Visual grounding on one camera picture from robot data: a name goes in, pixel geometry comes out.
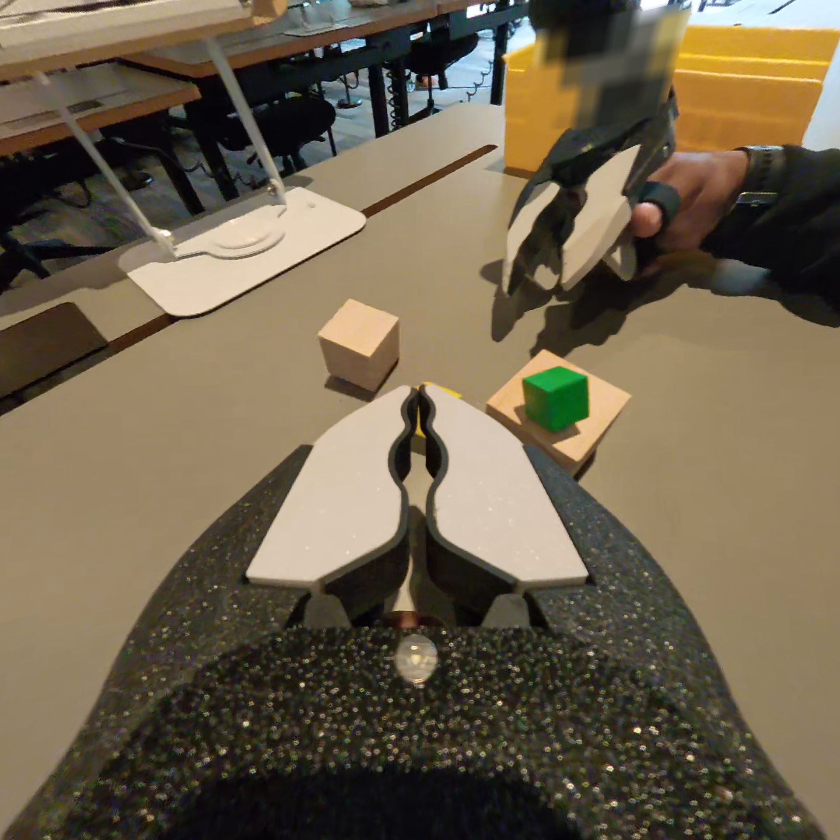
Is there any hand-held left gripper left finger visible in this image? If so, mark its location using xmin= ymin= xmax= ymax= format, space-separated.
xmin=246 ymin=386 xmax=419 ymax=627

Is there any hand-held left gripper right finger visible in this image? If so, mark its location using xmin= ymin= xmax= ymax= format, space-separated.
xmin=419 ymin=384 xmax=589 ymax=627

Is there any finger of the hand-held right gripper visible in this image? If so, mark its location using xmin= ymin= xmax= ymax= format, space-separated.
xmin=504 ymin=180 xmax=565 ymax=298
xmin=535 ymin=144 xmax=643 ymax=293

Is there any green wooden cube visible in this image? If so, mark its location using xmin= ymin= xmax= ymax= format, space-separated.
xmin=523 ymin=367 xmax=589 ymax=432

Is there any yellow wooden cube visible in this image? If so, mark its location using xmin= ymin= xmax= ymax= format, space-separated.
xmin=415 ymin=381 xmax=464 ymax=438

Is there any person's right hand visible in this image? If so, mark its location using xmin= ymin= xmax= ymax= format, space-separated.
xmin=626 ymin=151 xmax=749 ymax=255

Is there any yellow plastic bin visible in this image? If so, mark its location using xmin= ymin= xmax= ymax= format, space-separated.
xmin=676 ymin=25 xmax=840 ymax=83
xmin=504 ymin=42 xmax=824 ymax=179

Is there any flat square wooden block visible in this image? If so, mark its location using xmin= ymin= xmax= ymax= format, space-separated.
xmin=486 ymin=349 xmax=632 ymax=475

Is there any black wristwatch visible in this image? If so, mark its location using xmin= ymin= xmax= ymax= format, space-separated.
xmin=738 ymin=146 xmax=788 ymax=206

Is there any black office chair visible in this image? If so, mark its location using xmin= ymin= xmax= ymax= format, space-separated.
xmin=217 ymin=98 xmax=337 ymax=173
xmin=407 ymin=29 xmax=480 ymax=89

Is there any plain wooden cube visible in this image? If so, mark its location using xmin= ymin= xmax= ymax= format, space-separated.
xmin=318 ymin=298 xmax=400 ymax=389

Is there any wood-edged office desk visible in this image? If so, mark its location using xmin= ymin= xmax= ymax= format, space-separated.
xmin=125 ymin=0 xmax=526 ymax=73
xmin=0 ymin=66 xmax=201 ymax=158
xmin=0 ymin=0 xmax=290 ymax=83

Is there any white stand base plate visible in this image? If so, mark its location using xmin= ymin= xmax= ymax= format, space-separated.
xmin=36 ymin=33 xmax=366 ymax=318

